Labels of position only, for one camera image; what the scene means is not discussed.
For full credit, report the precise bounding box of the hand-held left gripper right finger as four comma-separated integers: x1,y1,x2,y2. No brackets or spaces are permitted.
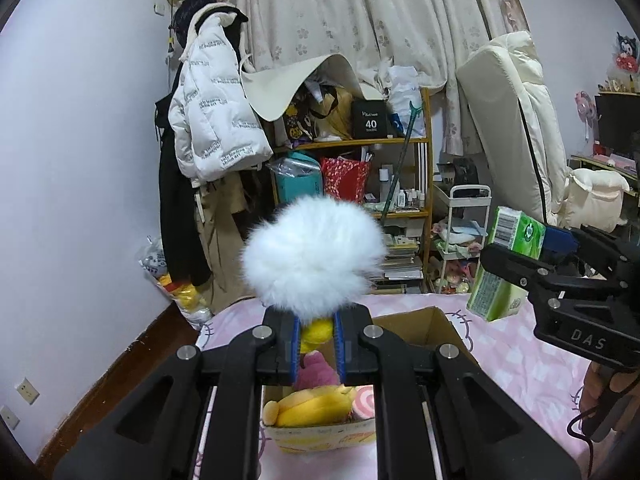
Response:
332,305,576,480

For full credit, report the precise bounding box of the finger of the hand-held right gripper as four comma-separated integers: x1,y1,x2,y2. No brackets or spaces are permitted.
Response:
542,224,640,286
479,244,618,313

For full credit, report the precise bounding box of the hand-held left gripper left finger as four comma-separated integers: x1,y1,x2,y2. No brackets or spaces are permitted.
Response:
52,305,302,480

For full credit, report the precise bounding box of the pink plush toy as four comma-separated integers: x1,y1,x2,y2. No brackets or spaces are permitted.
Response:
292,351,343,391

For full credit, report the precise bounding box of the green tissue pack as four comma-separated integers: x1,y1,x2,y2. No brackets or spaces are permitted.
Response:
466,206,547,323

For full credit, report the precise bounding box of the yellow bear plush toy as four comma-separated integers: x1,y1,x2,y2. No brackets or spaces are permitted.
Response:
263,385,358,428

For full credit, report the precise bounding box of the pink swirl lollipop toy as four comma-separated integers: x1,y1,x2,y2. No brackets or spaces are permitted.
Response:
350,386,376,421

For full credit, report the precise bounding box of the printed cardboard box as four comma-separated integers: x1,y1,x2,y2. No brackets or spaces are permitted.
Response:
260,306,476,453

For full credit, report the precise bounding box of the white fluffy pom-pom toy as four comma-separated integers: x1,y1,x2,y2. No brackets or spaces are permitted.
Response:
241,196,388,353

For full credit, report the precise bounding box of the person's right hand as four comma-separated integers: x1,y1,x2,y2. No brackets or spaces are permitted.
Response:
582,360,640,433

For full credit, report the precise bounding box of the cream pillow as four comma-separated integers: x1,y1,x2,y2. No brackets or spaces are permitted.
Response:
557,167,631,233

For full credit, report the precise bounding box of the pink cat printed blanket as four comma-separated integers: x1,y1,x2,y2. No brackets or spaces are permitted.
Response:
192,292,596,480

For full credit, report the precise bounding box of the white trolley cart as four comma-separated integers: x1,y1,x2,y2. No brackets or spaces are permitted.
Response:
432,184,493,295

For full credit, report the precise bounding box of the stack of books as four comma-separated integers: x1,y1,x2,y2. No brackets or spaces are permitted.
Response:
372,232,426,293

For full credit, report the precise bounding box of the row of small bottles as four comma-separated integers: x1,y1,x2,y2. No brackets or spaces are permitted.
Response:
377,167,428,211

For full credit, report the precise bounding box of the beige garment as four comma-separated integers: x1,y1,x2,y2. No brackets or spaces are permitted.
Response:
192,175,261,313

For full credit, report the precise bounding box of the yellow plush in bag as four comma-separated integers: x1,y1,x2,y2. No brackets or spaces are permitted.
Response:
159,280,211,313

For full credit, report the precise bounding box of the black monitor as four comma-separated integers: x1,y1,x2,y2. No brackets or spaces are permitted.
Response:
595,94,640,158

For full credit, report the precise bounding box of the pink fan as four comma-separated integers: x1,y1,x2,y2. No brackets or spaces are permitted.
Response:
574,91,598,143

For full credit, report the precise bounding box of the cream folded mattress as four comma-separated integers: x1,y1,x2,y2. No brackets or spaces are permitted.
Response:
456,31,571,228

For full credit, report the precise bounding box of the green stick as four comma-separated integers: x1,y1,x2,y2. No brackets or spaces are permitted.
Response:
380,100,421,226

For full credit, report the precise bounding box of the teal box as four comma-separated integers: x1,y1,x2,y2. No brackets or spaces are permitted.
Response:
270,154,325,208

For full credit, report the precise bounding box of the red gift bag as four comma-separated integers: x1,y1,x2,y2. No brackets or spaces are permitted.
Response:
320,156,372,205

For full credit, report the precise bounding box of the clear plastic bag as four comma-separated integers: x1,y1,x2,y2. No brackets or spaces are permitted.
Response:
139,235,213,326

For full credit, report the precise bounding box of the black coat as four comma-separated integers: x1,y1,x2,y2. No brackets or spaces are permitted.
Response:
157,95,213,288

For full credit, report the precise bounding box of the wooden shelf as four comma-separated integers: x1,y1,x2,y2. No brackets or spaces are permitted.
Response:
270,87,436,293

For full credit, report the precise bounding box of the cartoon figure decoration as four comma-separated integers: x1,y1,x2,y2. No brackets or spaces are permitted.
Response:
607,31,640,93

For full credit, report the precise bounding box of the black gift box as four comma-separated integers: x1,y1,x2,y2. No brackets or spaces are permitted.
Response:
350,99,391,139

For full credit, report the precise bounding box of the white plastic bag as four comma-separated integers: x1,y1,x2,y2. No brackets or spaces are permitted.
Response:
385,65,427,138

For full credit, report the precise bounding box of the printed tote bag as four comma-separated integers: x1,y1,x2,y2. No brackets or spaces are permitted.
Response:
282,85,353,143

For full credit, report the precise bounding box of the white puffer jacket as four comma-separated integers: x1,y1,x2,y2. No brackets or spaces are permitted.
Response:
167,7,275,183

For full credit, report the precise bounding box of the cream cloth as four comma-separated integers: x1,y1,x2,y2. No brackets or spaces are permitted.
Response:
242,54,381,122

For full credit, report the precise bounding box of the floral curtain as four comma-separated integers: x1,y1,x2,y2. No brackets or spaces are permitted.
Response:
227,0,531,156

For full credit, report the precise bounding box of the black hat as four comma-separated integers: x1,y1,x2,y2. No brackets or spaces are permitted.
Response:
170,0,249,51

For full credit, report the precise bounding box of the black cable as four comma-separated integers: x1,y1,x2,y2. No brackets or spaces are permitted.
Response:
567,400,601,480

